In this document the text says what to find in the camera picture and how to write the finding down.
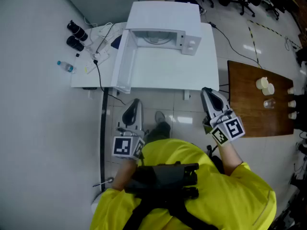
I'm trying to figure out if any black chest-mounted device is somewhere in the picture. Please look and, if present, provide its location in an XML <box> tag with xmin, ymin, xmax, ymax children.
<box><xmin>124</xmin><ymin>161</ymin><xmax>200</xmax><ymax>200</ymax></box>

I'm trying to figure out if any white table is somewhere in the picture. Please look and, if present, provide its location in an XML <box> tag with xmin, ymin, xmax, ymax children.
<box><xmin>71</xmin><ymin>22</ymin><xmax>220</xmax><ymax>101</ymax></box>

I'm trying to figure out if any white power strip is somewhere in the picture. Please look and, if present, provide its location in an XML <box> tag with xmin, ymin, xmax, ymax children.
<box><xmin>85</xmin><ymin>51</ymin><xmax>111</xmax><ymax>74</ymax></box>

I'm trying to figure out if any person's right forearm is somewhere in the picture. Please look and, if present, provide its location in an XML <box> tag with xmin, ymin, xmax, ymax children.
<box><xmin>217</xmin><ymin>141</ymin><xmax>244</xmax><ymax>176</ymax></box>

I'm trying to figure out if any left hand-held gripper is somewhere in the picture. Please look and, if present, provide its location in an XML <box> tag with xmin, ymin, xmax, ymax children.
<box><xmin>112</xmin><ymin>98</ymin><xmax>146</xmax><ymax>160</ymax></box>

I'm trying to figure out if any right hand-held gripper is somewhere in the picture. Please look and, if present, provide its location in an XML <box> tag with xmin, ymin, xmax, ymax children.
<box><xmin>201</xmin><ymin>87</ymin><xmax>246</xmax><ymax>146</ymax></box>

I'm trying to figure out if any clear water bottle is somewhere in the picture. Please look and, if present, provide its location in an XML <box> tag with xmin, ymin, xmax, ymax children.
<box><xmin>57</xmin><ymin>60</ymin><xmax>77</xmax><ymax>74</ymax></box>

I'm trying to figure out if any grey cable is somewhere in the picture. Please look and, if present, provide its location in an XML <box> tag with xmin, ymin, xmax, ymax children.
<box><xmin>95</xmin><ymin>23</ymin><xmax>116</xmax><ymax>55</ymax></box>

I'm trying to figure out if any person's yellow jacket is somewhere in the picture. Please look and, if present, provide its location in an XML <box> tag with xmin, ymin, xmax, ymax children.
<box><xmin>90</xmin><ymin>138</ymin><xmax>278</xmax><ymax>230</ymax></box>

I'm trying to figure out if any person's grey shoe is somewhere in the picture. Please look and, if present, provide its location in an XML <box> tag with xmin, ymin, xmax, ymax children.
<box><xmin>154</xmin><ymin>111</ymin><xmax>166</xmax><ymax>124</ymax></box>

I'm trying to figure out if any black floor cable cover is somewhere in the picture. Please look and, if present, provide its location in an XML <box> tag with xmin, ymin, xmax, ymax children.
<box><xmin>100</xmin><ymin>87</ymin><xmax>109</xmax><ymax>193</ymax></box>

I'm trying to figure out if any black power cable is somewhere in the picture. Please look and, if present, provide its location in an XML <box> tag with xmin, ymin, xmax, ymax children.
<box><xmin>93</xmin><ymin>59</ymin><xmax>127</xmax><ymax>105</ymax></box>

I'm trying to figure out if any white microwave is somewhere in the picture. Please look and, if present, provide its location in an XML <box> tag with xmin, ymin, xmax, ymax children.
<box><xmin>110</xmin><ymin>0</ymin><xmax>202</xmax><ymax>94</ymax></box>

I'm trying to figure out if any long black floor cable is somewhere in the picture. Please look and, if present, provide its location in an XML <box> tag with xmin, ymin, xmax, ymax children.
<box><xmin>208</xmin><ymin>21</ymin><xmax>262</xmax><ymax>69</ymax></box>

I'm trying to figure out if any person's dark trouser leg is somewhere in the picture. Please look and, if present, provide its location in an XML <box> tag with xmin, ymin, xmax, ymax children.
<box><xmin>143</xmin><ymin>121</ymin><xmax>171</xmax><ymax>143</ymax></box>

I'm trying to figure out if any person's left forearm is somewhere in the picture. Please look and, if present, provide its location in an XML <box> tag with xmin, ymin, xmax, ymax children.
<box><xmin>111</xmin><ymin>157</ymin><xmax>139</xmax><ymax>192</ymax></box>

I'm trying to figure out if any black cylinder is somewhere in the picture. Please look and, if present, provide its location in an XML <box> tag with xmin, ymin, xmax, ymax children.
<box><xmin>66</xmin><ymin>35</ymin><xmax>85</xmax><ymax>52</ymax></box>
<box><xmin>67</xmin><ymin>20</ymin><xmax>89</xmax><ymax>42</ymax></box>

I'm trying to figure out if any dark blue pad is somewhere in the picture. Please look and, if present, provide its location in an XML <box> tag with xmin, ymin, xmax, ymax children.
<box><xmin>111</xmin><ymin>35</ymin><xmax>123</xmax><ymax>50</ymax></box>

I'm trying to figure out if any thin white floor cable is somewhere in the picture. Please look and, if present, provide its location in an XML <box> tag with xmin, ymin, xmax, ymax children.
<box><xmin>92</xmin><ymin>177</ymin><xmax>115</xmax><ymax>188</ymax></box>

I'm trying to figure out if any brown wooden table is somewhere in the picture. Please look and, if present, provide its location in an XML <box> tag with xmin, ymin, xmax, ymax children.
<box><xmin>227</xmin><ymin>60</ymin><xmax>295</xmax><ymax>138</ymax></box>

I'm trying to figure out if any white cup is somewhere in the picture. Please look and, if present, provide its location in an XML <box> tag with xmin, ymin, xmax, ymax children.
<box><xmin>261</xmin><ymin>83</ymin><xmax>275</xmax><ymax>96</ymax></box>
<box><xmin>255</xmin><ymin>77</ymin><xmax>269</xmax><ymax>90</ymax></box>

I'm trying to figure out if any black harness strap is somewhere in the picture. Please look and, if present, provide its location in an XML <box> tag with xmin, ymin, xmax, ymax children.
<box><xmin>122</xmin><ymin>197</ymin><xmax>216</xmax><ymax>230</ymax></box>

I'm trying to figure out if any black stool base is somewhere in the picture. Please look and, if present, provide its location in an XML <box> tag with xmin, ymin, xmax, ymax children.
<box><xmin>206</xmin><ymin>144</ymin><xmax>225</xmax><ymax>175</ymax></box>

